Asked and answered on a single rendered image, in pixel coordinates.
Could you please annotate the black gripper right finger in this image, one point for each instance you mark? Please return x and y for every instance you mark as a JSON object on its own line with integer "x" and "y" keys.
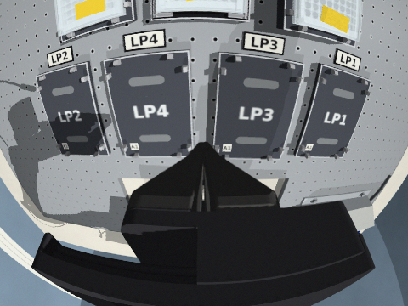
{"x": 230, "y": 188}

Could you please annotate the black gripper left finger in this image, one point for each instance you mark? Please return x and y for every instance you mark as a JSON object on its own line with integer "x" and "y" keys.
{"x": 180, "y": 186}

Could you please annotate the white button panel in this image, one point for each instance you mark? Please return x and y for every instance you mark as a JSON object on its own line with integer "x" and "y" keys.
{"x": 357, "y": 203}

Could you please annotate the grey perforated base plate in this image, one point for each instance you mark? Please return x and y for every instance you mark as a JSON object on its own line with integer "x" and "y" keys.
{"x": 89, "y": 191}

